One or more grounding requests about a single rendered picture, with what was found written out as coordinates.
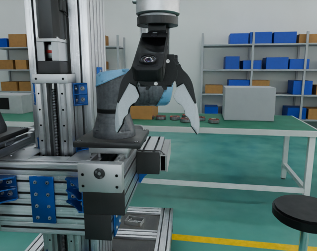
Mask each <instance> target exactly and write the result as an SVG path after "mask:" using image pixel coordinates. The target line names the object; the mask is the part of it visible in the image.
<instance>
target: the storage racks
mask: <svg viewBox="0 0 317 251"><path fill-rule="evenodd" d="M309 34H310V31H307V36H306V42H305V43H257V44H255V32H253V37H252V44H204V33H202V54H201V91H200V114H202V101H203V95H223V93H222V94H207V93H205V92H203V71H247V80H249V71H250V86H252V77H253V71H296V74H295V80H297V79H298V71H303V79H302V90H301V95H292V94H289V93H276V96H293V106H295V102H296V96H301V101H300V111H299V119H300V120H302V109H303V98H304V97H317V95H315V94H311V95H304V87H305V77H306V71H317V69H306V66H307V55H308V46H317V43H309ZM225 47H249V48H248V60H250V51H251V47H252V54H251V69H203V66H204V48H225ZM255 47H298V51H297V59H299V57H300V47H305V57H304V68H303V69H253V61H254V48H255ZM0 49H1V50H6V55H7V60H9V50H28V47H0ZM106 49H117V70H118V69H119V49H123V67H124V69H126V62H125V37H123V47H121V46H119V35H116V46H106ZM110 70H115V69H107V71H110ZM0 71H8V76H9V81H11V71H29V69H0ZM0 92H11V93H12V92H13V93H31V91H0ZM302 121H309V122H317V120H308V119H305V120H302Z"/></svg>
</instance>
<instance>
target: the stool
mask: <svg viewBox="0 0 317 251"><path fill-rule="evenodd" d="M272 213H273V215H274V216H275V217H276V218H277V219H278V220H279V221H280V222H281V223H283V224H285V225H286V226H288V227H291V228H293V229H296V230H298V231H300V237H299V247H298V251H307V250H308V241H309V233H311V234H317V198H315V197H311V196H306V195H284V196H280V197H278V198H276V199H275V200H274V201H273V203H272Z"/></svg>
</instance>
